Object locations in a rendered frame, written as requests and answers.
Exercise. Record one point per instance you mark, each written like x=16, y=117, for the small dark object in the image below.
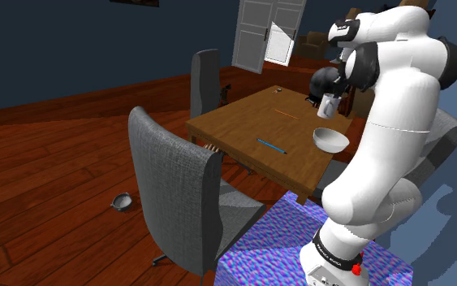
x=277, y=90

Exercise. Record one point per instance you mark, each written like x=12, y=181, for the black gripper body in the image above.
x=324, y=81

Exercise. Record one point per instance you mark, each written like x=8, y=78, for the blue pen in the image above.
x=271, y=145

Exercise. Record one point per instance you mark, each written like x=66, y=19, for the white panelled door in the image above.
x=256, y=31

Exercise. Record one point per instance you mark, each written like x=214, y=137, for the white mug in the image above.
x=327, y=107

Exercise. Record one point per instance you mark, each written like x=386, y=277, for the white bowl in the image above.
x=331, y=139

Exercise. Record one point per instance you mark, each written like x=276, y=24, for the orange pencil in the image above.
x=286, y=114

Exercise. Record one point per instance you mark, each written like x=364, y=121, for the brown armchair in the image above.
x=311, y=44

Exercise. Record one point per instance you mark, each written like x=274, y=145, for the wooden table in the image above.
x=248, y=119

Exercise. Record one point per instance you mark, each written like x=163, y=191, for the purple patterned robot stand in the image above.
x=263, y=253

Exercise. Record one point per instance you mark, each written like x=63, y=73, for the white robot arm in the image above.
x=402, y=99

